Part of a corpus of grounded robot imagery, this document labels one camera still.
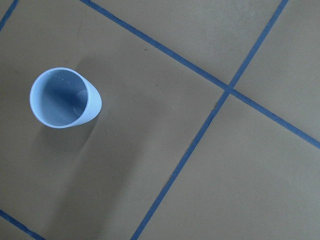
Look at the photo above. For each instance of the blue plastic cup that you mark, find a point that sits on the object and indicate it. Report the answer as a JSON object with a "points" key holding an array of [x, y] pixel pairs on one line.
{"points": [[62, 98]]}

